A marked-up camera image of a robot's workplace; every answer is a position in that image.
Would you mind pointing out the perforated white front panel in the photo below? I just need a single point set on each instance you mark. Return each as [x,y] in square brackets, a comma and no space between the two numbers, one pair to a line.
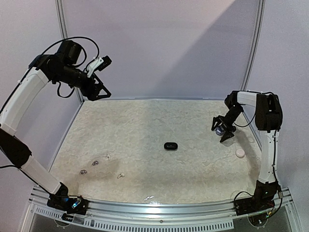
[48,220]

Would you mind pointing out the black earbud charging case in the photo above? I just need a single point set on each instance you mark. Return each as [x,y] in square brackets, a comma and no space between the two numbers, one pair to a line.
[170,146]

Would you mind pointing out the aluminium front rail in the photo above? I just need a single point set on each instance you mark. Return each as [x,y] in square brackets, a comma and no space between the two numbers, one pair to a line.
[283,219]

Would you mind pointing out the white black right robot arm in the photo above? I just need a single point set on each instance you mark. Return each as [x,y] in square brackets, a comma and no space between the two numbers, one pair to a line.
[268,119]

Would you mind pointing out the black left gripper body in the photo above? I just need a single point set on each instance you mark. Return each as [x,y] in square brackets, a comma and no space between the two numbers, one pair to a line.
[85,88]

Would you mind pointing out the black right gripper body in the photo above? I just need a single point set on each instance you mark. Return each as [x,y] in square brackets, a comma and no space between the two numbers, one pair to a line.
[225,123]

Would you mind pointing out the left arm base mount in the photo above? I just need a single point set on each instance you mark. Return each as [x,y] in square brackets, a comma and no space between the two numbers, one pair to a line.
[71,205]

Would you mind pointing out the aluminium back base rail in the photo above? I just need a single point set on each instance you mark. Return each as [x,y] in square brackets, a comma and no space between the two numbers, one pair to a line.
[162,99]

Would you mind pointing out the aluminium corner post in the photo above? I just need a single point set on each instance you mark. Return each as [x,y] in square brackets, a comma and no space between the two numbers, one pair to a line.
[254,43]
[61,18]

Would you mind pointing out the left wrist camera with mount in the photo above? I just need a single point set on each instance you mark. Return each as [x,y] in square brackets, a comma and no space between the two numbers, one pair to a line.
[98,64]

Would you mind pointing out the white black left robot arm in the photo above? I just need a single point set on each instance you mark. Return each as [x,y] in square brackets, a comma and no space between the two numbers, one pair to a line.
[60,67]

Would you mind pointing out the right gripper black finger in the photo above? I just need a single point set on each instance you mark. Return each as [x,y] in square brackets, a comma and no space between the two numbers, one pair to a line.
[215,123]
[225,136]

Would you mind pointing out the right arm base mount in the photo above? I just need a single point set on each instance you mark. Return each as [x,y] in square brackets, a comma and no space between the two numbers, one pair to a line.
[245,203]

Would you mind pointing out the aluminium left corner post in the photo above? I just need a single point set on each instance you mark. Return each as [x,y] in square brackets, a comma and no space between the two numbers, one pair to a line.
[61,18]

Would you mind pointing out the blue-grey oval charging case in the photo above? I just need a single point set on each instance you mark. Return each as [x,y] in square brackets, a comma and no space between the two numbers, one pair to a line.
[220,131]

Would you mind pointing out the aluminium right corner post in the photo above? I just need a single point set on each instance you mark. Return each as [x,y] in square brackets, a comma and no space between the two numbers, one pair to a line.
[254,43]

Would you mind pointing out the pink round charging case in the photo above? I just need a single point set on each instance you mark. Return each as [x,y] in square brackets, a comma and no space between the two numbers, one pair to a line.
[240,153]

